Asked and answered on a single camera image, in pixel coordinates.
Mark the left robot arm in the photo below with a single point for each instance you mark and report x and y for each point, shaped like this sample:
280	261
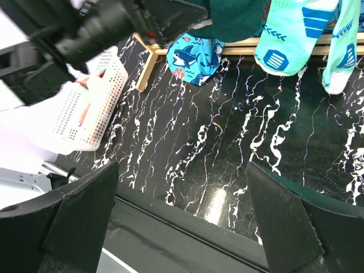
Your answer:
61	36

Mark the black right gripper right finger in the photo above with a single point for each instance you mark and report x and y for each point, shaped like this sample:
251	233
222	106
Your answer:
303	230

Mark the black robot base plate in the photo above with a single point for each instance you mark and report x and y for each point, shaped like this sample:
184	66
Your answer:
146	235

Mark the mint green sock left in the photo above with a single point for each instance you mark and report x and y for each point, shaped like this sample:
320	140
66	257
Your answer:
290	34

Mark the pink sock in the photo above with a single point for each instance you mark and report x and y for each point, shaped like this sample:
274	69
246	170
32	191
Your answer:
94	90

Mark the mint green sock right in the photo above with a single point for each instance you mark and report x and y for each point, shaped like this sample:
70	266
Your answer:
342	56

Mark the blue shark print shorts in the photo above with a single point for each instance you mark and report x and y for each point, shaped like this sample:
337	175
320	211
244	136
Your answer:
194	60

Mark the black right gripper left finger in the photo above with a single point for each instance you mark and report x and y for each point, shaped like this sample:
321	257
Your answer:
62	230

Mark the white perforated plastic basket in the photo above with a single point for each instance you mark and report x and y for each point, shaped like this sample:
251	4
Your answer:
76	118

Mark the mint green sock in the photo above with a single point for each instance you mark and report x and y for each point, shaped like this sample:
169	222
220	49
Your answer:
342	56
290	34

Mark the dark teal sock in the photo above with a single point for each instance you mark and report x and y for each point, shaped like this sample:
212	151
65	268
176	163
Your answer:
229	20

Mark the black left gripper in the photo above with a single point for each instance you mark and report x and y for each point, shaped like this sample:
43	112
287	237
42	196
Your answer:
108	22

